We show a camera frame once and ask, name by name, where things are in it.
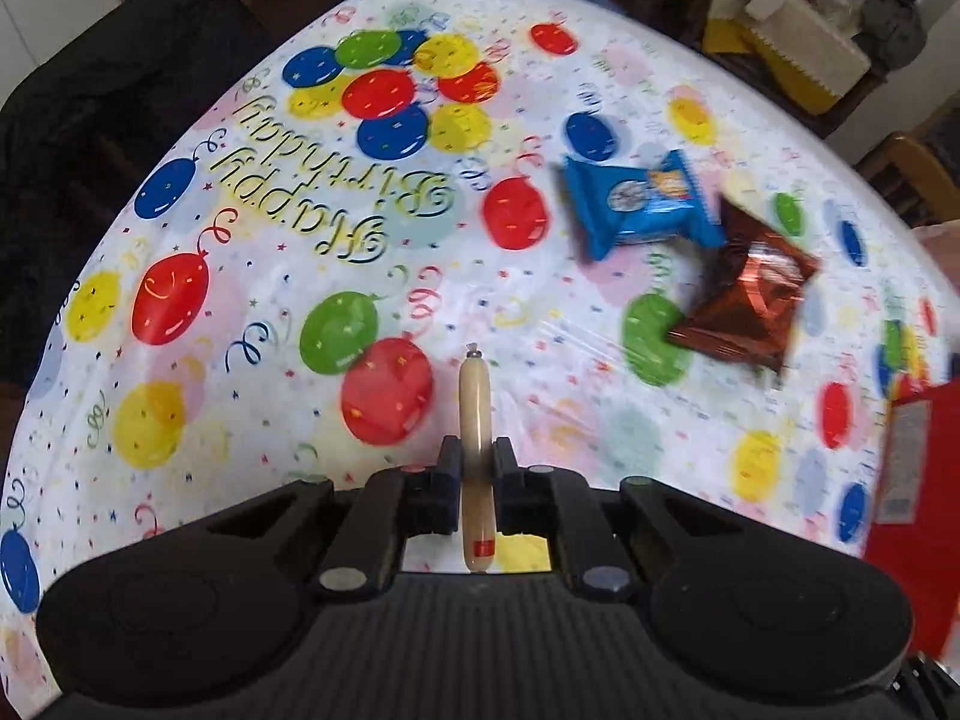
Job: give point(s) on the red box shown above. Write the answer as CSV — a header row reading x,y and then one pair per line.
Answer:
x,y
922,540

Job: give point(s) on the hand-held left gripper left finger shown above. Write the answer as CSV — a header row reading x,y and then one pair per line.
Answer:
x,y
448,495

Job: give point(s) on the brown foil snack packet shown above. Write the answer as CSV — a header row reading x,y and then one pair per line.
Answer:
x,y
742,292

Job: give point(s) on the beige sausage stick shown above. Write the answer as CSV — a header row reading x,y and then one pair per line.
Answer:
x,y
474,405

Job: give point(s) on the wooden chair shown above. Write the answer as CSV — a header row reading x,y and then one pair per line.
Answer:
x,y
911,172

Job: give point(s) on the balloon print tablecloth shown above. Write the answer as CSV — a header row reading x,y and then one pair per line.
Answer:
x,y
262,390

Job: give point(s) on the black jacket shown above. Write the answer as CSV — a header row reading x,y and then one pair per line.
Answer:
x,y
97,127

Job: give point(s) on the blue snack packet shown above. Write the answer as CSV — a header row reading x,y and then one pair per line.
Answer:
x,y
630,202

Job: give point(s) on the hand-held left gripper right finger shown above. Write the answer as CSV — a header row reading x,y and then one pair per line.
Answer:
x,y
504,499

